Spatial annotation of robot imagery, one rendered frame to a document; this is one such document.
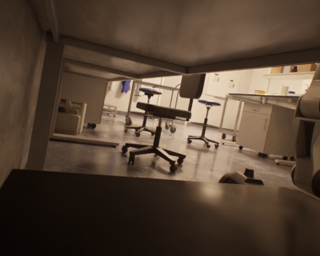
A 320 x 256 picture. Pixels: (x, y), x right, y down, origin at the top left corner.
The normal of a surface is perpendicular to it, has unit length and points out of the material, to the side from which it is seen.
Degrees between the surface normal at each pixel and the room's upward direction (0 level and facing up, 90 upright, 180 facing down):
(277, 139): 90
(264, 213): 0
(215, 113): 90
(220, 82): 90
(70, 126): 90
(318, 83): 80
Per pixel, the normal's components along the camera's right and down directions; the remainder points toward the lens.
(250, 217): 0.18, -0.98
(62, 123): 0.43, 0.13
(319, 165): 0.22, 0.08
